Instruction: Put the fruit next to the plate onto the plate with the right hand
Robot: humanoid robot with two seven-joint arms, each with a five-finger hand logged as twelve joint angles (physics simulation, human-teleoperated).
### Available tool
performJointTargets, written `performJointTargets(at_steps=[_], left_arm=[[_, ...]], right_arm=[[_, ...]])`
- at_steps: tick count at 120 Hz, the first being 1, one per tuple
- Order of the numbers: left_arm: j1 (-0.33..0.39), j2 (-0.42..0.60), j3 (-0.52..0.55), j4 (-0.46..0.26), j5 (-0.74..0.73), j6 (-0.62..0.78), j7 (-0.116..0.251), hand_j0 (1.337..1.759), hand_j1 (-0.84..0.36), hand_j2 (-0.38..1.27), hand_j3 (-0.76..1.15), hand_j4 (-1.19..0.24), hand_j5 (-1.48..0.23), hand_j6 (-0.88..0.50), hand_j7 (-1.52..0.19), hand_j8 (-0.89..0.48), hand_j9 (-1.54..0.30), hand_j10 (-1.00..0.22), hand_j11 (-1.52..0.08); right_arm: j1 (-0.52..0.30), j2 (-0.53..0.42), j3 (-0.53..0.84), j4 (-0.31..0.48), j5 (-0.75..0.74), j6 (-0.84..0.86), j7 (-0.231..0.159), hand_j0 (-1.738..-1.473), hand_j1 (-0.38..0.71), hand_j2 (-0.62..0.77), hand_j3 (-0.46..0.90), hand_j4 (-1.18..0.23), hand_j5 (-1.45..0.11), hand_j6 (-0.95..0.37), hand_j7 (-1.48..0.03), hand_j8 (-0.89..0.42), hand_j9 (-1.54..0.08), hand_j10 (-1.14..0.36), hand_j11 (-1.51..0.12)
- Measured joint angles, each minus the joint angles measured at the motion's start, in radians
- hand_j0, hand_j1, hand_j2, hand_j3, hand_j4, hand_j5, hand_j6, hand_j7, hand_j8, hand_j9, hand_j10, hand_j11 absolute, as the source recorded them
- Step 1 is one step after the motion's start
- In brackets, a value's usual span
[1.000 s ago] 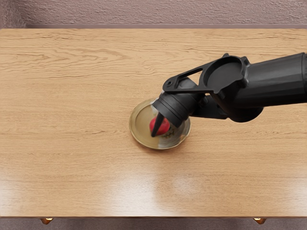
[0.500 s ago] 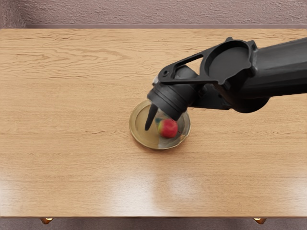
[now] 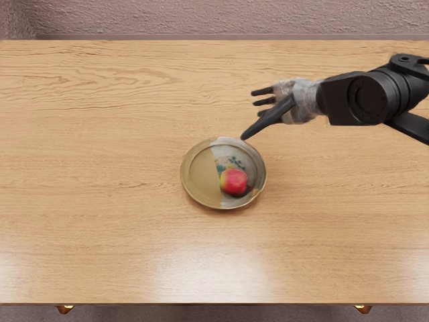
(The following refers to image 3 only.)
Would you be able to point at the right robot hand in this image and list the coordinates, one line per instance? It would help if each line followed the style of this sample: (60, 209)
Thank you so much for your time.
(295, 100)

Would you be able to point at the gold rimmed patterned plate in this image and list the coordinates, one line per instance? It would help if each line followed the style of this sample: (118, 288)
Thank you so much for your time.
(201, 174)

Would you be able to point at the red apple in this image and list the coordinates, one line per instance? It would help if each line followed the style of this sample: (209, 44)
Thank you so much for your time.
(234, 182)

